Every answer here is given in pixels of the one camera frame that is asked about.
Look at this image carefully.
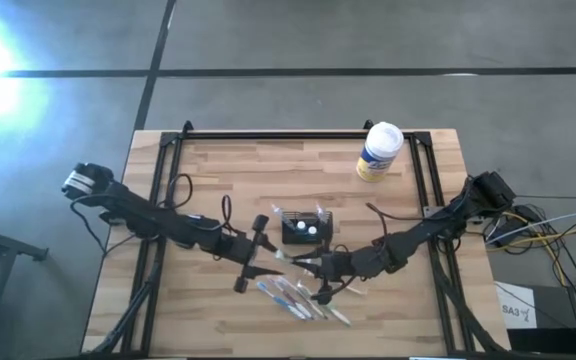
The black wire caddy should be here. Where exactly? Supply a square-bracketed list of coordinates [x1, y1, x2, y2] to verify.
[281, 210, 335, 246]

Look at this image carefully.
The Lysol wipes canister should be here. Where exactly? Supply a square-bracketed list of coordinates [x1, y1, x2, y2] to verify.
[355, 121, 405, 184]

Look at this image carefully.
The black floor box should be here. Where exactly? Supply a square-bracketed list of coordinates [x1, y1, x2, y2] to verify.
[506, 284, 576, 359]

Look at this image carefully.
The black aluminium table frame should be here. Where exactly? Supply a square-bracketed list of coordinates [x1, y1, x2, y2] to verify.
[81, 119, 512, 357]

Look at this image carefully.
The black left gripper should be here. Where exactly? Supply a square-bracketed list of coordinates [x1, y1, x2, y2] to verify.
[217, 214, 285, 294]

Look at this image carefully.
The purple toothbrush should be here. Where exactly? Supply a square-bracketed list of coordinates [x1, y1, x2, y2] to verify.
[277, 275, 328, 320]
[266, 274, 314, 320]

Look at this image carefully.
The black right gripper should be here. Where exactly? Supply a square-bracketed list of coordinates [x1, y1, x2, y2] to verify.
[292, 244, 392, 305]

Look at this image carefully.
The white SA3 sheet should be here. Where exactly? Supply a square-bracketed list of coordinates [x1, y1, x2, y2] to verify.
[494, 281, 538, 330]

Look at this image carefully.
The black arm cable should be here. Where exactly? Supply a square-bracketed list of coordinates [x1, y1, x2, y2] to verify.
[331, 201, 469, 261]
[69, 172, 234, 254]

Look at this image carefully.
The white floor cable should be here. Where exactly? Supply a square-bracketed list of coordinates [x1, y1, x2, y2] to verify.
[485, 211, 576, 246]

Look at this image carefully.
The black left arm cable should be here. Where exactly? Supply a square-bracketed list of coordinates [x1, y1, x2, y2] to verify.
[69, 172, 234, 254]

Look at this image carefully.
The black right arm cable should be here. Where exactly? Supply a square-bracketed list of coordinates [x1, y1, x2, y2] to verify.
[331, 201, 469, 261]

